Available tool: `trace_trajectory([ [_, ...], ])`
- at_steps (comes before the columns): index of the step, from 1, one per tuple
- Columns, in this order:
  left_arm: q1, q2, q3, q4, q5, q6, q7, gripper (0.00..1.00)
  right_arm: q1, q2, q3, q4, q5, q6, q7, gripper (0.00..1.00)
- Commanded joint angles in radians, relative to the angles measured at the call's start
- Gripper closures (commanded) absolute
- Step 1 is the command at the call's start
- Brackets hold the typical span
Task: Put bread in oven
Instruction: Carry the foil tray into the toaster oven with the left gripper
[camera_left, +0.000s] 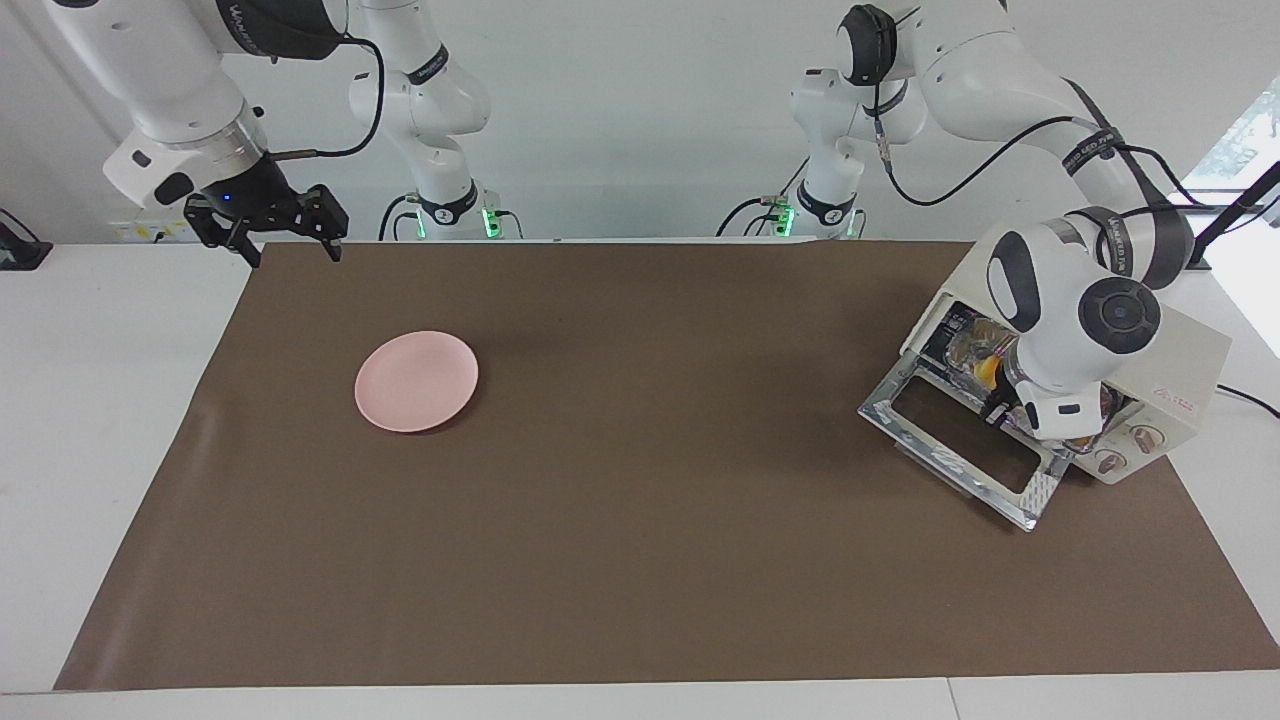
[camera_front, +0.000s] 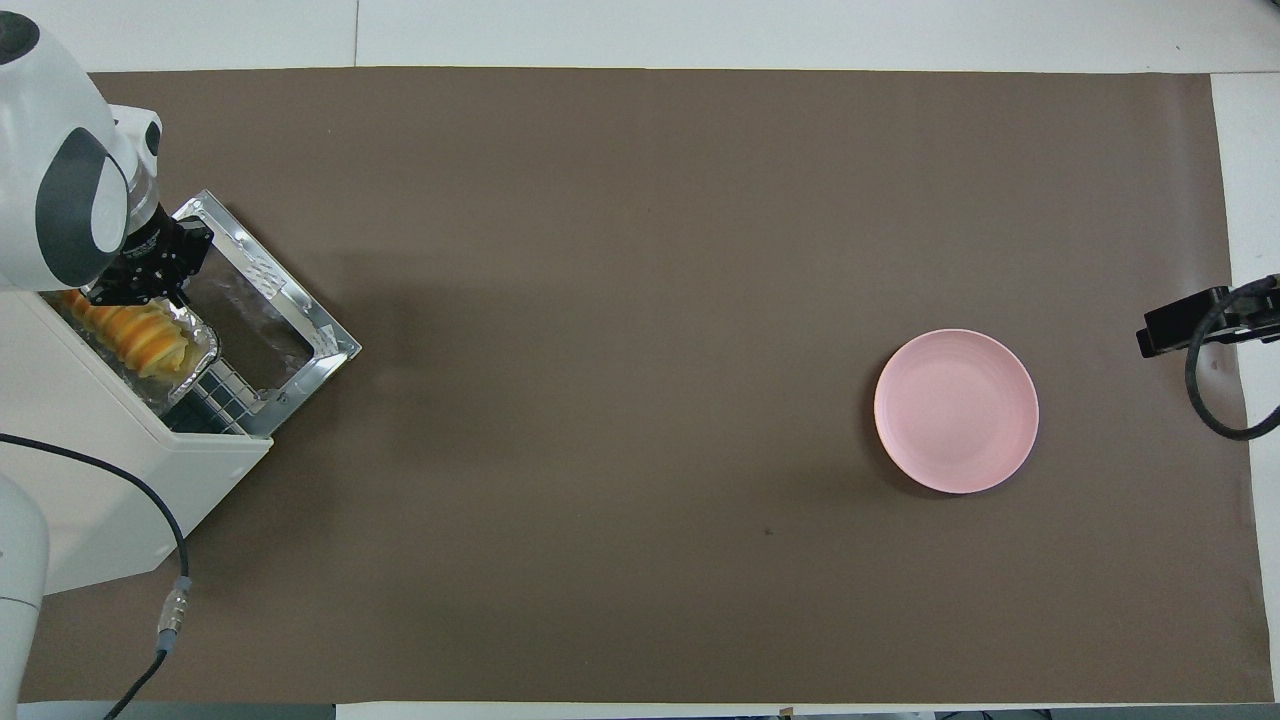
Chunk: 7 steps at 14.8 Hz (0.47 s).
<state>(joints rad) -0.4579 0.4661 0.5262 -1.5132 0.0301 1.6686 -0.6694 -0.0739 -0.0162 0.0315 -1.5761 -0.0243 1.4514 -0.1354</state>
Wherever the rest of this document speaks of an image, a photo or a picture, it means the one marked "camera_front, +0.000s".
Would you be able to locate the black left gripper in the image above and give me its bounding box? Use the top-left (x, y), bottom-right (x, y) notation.
top-left (85, 214), bottom-right (215, 310)

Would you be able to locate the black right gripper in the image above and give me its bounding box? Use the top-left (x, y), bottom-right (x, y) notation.
top-left (1137, 285), bottom-right (1280, 359)

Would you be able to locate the yellow twisted bread loaf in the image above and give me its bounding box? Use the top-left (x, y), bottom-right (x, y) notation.
top-left (62, 290), bottom-right (191, 379)

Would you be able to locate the silver aluminium foil tray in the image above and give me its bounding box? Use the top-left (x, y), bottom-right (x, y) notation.
top-left (45, 288), bottom-right (223, 416)

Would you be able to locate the glass oven door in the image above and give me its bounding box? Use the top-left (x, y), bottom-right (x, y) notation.
top-left (170, 188), bottom-right (363, 439)

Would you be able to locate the cream toaster oven body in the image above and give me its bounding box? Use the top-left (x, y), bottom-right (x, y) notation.
top-left (0, 290), bottom-right (274, 601)

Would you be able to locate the pink round plate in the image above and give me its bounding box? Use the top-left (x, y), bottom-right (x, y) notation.
top-left (873, 328), bottom-right (1041, 495)

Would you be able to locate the brown table mat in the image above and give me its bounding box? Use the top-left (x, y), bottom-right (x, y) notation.
top-left (18, 67), bottom-right (1276, 704)

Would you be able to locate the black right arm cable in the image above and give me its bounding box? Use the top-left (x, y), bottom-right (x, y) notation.
top-left (1185, 275), bottom-right (1280, 442)

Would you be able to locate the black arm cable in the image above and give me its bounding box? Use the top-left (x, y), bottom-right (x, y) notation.
top-left (1185, 275), bottom-right (1280, 442)
top-left (0, 433), bottom-right (193, 720)

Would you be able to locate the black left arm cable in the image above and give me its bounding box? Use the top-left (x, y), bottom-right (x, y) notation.
top-left (0, 433), bottom-right (193, 720)

